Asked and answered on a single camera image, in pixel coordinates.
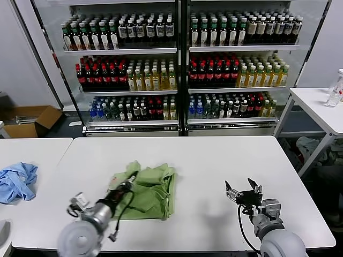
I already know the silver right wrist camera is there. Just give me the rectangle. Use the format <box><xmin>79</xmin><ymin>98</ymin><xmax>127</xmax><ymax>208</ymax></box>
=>
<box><xmin>258</xmin><ymin>198</ymin><xmax>282</xmax><ymax>222</ymax></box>

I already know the clear plastic bottle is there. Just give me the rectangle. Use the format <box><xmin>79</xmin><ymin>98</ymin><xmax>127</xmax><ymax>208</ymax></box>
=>
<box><xmin>324</xmin><ymin>85</ymin><xmax>341</xmax><ymax>108</ymax></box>

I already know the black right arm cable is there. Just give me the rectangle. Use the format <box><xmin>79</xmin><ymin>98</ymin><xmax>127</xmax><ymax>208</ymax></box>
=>
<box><xmin>237</xmin><ymin>203</ymin><xmax>259</xmax><ymax>254</ymax></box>

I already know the bundle of metal rods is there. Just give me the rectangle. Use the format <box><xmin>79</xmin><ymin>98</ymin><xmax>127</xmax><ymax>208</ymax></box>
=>
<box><xmin>14</xmin><ymin>115</ymin><xmax>40</xmax><ymax>126</ymax></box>

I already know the white side table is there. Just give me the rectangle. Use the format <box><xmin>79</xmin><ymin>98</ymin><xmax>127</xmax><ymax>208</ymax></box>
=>
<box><xmin>273</xmin><ymin>87</ymin><xmax>343</xmax><ymax>177</ymax></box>

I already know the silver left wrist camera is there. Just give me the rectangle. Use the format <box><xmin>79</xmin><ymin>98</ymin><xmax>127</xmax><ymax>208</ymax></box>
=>
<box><xmin>66</xmin><ymin>192</ymin><xmax>90</xmax><ymax>215</ymax></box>

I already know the navy label dark bottle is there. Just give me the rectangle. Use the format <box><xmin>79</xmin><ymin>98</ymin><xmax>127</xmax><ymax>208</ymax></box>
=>
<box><xmin>292</xmin><ymin>17</ymin><xmax>302</xmax><ymax>43</ymax></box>
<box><xmin>163</xmin><ymin>19</ymin><xmax>173</xmax><ymax>44</ymax></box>
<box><xmin>265</xmin><ymin>17</ymin><xmax>275</xmax><ymax>43</ymax></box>
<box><xmin>154</xmin><ymin>19</ymin><xmax>165</xmax><ymax>44</ymax></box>
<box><xmin>145</xmin><ymin>19</ymin><xmax>155</xmax><ymax>44</ymax></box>
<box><xmin>135</xmin><ymin>19</ymin><xmax>146</xmax><ymax>44</ymax></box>
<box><xmin>274</xmin><ymin>17</ymin><xmax>284</xmax><ymax>43</ymax></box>
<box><xmin>126</xmin><ymin>20</ymin><xmax>136</xmax><ymax>44</ymax></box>
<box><xmin>284</xmin><ymin>17</ymin><xmax>293</xmax><ymax>43</ymax></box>
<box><xmin>117</xmin><ymin>20</ymin><xmax>128</xmax><ymax>44</ymax></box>

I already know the open cardboard box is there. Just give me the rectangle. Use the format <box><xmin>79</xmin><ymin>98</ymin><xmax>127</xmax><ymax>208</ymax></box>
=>
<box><xmin>2</xmin><ymin>105</ymin><xmax>63</xmax><ymax>139</ymax></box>

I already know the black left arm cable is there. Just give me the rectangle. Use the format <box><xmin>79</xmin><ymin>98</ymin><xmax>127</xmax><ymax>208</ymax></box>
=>
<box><xmin>108</xmin><ymin>190</ymin><xmax>135</xmax><ymax>242</ymax></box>

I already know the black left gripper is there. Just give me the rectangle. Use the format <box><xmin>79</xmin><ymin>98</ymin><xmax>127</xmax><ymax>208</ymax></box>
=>
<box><xmin>106</xmin><ymin>173</ymin><xmax>139</xmax><ymax>208</ymax></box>

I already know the green t-shirt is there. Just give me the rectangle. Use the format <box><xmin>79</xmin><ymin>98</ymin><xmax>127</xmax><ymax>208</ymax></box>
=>
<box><xmin>108</xmin><ymin>160</ymin><xmax>177</xmax><ymax>222</ymax></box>

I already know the beverage display cooler cabinet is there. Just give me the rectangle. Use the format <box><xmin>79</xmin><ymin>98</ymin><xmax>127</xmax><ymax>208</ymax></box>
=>
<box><xmin>67</xmin><ymin>0</ymin><xmax>302</xmax><ymax>138</ymax></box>

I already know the beige label dark bottle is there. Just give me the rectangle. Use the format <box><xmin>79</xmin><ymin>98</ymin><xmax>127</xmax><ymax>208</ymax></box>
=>
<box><xmin>256</xmin><ymin>18</ymin><xmax>266</xmax><ymax>43</ymax></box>
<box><xmin>247</xmin><ymin>18</ymin><xmax>257</xmax><ymax>43</ymax></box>

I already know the green cap tea bottle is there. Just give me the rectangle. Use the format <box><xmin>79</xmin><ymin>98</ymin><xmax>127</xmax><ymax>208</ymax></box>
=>
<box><xmin>99</xmin><ymin>22</ymin><xmax>110</xmax><ymax>50</ymax></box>
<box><xmin>89</xmin><ymin>22</ymin><xmax>101</xmax><ymax>51</ymax></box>
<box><xmin>237</xmin><ymin>19</ymin><xmax>247</xmax><ymax>47</ymax></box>
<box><xmin>190</xmin><ymin>20</ymin><xmax>199</xmax><ymax>48</ymax></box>
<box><xmin>218</xmin><ymin>19</ymin><xmax>228</xmax><ymax>48</ymax></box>
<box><xmin>208</xmin><ymin>19</ymin><xmax>219</xmax><ymax>48</ymax></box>
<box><xmin>108</xmin><ymin>21</ymin><xmax>119</xmax><ymax>50</ymax></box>
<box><xmin>199</xmin><ymin>20</ymin><xmax>209</xmax><ymax>48</ymax></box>
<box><xmin>228</xmin><ymin>19</ymin><xmax>238</xmax><ymax>47</ymax></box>
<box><xmin>62</xmin><ymin>23</ymin><xmax>74</xmax><ymax>52</ymax></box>
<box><xmin>71</xmin><ymin>22</ymin><xmax>83</xmax><ymax>51</ymax></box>
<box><xmin>80</xmin><ymin>22</ymin><xmax>92</xmax><ymax>51</ymax></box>

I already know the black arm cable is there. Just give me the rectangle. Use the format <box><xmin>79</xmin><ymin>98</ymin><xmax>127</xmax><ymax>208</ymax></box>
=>
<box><xmin>108</xmin><ymin>190</ymin><xmax>135</xmax><ymax>242</ymax></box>
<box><xmin>237</xmin><ymin>203</ymin><xmax>259</xmax><ymax>254</ymax></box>

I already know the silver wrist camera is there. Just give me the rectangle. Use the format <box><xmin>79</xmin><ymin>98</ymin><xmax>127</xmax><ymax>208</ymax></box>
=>
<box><xmin>258</xmin><ymin>198</ymin><xmax>282</xmax><ymax>222</ymax></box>
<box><xmin>66</xmin><ymin>192</ymin><xmax>90</xmax><ymax>215</ymax></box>

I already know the white cooler shelf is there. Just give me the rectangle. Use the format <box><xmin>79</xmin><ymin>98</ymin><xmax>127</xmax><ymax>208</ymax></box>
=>
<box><xmin>187</xmin><ymin>117</ymin><xmax>277</xmax><ymax>128</ymax></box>
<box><xmin>188</xmin><ymin>86</ymin><xmax>289</xmax><ymax>94</ymax></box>
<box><xmin>78</xmin><ymin>90</ymin><xmax>178</xmax><ymax>96</ymax></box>
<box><xmin>189</xmin><ymin>45</ymin><xmax>300</xmax><ymax>53</ymax></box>
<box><xmin>83</xmin><ymin>119</ymin><xmax>180</xmax><ymax>131</ymax></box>
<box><xmin>63</xmin><ymin>48</ymin><xmax>177</xmax><ymax>55</ymax></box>

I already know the pile of clothes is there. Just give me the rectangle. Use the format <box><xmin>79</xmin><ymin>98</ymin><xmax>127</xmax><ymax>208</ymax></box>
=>
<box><xmin>295</xmin><ymin>136</ymin><xmax>343</xmax><ymax>161</ymax></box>

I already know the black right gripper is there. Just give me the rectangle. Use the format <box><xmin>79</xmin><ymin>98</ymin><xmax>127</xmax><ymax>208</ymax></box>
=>
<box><xmin>225</xmin><ymin>177</ymin><xmax>265</xmax><ymax>212</ymax></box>

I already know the clear bottle on side table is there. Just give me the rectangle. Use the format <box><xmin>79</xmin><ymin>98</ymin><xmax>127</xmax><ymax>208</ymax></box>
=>
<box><xmin>328</xmin><ymin>69</ymin><xmax>343</xmax><ymax>102</ymax></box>

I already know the crumpled light blue garment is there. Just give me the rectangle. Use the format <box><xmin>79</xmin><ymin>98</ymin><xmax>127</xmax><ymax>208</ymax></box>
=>
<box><xmin>0</xmin><ymin>162</ymin><xmax>39</xmax><ymax>205</ymax></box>

